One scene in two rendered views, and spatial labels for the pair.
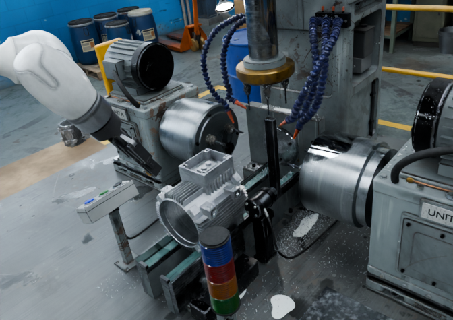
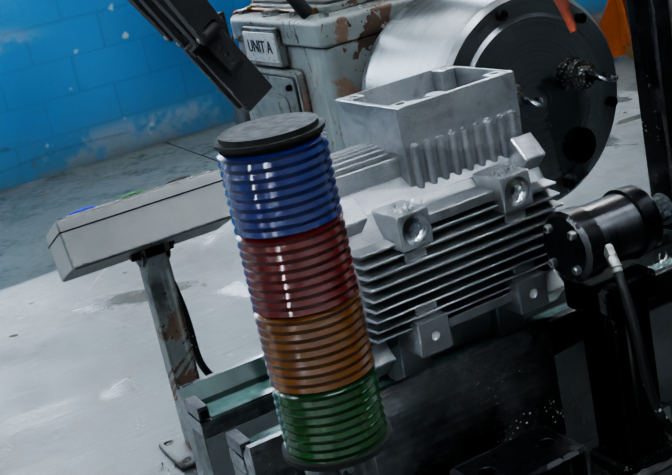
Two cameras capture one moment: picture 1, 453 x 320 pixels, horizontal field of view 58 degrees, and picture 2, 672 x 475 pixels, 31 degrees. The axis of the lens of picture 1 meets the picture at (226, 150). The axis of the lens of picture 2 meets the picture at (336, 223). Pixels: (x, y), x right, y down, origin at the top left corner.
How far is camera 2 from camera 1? 0.43 m
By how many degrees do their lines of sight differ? 22
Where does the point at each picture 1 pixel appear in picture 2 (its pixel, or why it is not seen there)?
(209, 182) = (420, 142)
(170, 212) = not seen: hidden behind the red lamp
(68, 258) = (49, 427)
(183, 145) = not seen: hidden behind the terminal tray
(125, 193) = (192, 202)
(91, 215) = (73, 244)
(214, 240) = (259, 133)
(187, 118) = (433, 29)
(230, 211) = (490, 252)
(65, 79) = not seen: outside the picture
